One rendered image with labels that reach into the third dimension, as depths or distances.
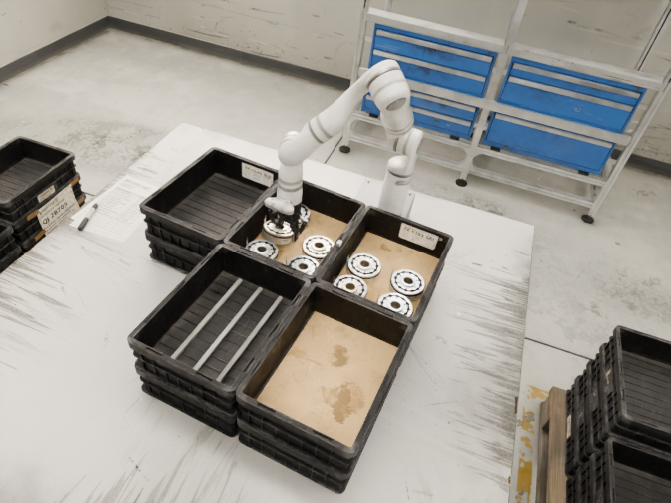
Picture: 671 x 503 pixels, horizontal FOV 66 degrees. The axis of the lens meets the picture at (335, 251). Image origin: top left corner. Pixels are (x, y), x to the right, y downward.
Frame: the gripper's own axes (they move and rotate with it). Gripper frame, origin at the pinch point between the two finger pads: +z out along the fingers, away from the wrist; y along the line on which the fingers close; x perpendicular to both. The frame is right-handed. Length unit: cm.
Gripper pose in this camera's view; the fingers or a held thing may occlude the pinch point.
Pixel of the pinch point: (287, 234)
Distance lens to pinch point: 164.8
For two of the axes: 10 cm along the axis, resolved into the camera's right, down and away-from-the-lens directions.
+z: -1.0, 7.3, 6.7
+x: -4.2, 5.8, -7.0
